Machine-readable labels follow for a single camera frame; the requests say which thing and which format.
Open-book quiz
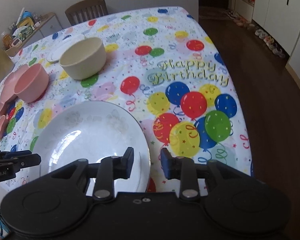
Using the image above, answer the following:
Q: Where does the small pink eared bowl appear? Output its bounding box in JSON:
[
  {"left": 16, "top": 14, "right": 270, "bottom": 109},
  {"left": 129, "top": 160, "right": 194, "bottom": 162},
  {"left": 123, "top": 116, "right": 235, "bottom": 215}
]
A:
[{"left": 0, "top": 115, "right": 8, "bottom": 139}]

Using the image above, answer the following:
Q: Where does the large white ceramic plate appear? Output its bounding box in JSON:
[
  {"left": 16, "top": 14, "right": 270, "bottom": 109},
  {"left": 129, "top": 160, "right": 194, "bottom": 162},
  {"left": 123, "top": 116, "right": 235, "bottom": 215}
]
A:
[{"left": 29, "top": 101, "right": 151, "bottom": 192}]

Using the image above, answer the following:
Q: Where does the pink bear-shaped plate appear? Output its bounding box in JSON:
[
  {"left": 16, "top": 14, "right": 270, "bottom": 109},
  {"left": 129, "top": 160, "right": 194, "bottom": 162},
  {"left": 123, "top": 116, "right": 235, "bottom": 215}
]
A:
[{"left": 0, "top": 64, "right": 29, "bottom": 116}]

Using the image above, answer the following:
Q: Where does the pink round bowl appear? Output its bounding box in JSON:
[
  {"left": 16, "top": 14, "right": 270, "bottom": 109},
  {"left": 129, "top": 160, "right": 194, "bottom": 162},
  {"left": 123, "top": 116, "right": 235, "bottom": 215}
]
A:
[{"left": 14, "top": 63, "right": 49, "bottom": 103}]

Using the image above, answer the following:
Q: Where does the cream round bowl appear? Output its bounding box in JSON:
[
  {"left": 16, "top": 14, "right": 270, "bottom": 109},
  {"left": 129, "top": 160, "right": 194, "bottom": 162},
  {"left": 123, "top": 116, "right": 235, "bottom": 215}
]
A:
[{"left": 59, "top": 37, "right": 107, "bottom": 80}]

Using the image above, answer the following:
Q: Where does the balloon birthday tablecloth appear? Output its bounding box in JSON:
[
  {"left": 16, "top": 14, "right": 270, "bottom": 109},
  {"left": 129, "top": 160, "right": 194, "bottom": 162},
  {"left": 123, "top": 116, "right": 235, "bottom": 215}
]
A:
[{"left": 0, "top": 7, "right": 252, "bottom": 192}]

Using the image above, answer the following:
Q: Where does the small white plate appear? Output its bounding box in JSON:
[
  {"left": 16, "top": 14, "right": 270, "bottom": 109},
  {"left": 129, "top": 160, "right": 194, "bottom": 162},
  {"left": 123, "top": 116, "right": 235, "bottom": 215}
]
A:
[{"left": 46, "top": 34, "right": 85, "bottom": 63}]

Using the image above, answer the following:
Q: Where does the pink digital clock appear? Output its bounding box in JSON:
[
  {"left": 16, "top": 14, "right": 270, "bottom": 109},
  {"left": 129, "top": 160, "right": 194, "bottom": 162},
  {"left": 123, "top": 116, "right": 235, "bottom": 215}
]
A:
[{"left": 11, "top": 38, "right": 23, "bottom": 47}]

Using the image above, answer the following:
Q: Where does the wooden sideboard with drawers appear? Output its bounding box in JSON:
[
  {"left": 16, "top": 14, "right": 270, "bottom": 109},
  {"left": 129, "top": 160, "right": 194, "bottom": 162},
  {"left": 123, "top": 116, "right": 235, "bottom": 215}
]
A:
[{"left": 6, "top": 12, "right": 63, "bottom": 57}]

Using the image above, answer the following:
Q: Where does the dark wooden chair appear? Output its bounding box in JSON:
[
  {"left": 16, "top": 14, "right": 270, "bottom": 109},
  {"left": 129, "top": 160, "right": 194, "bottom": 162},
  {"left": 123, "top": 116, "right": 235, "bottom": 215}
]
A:
[{"left": 65, "top": 0, "right": 108, "bottom": 26}]

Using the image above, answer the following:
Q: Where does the white storage cabinet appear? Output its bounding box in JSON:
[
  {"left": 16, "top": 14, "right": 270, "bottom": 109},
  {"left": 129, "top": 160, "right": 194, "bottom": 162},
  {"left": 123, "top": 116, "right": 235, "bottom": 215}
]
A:
[{"left": 228, "top": 0, "right": 300, "bottom": 86}]

